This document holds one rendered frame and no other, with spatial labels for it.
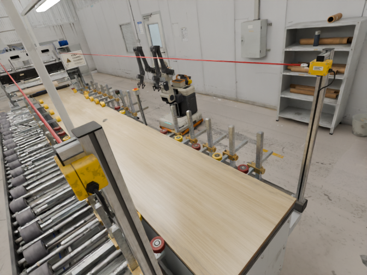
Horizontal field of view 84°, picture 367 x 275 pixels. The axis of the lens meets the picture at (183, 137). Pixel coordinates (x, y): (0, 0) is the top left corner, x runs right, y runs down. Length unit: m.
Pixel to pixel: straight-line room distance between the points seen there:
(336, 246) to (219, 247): 1.45
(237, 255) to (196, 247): 0.21
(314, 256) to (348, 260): 0.24
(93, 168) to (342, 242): 2.34
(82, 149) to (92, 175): 0.04
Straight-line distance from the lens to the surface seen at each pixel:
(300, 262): 2.26
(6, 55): 5.73
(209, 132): 1.86
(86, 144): 0.35
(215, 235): 1.23
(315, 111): 1.30
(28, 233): 1.86
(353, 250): 2.47
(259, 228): 1.27
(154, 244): 1.26
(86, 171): 0.35
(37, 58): 1.56
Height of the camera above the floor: 1.94
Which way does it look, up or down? 31 degrees down
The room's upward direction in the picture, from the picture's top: 10 degrees counter-clockwise
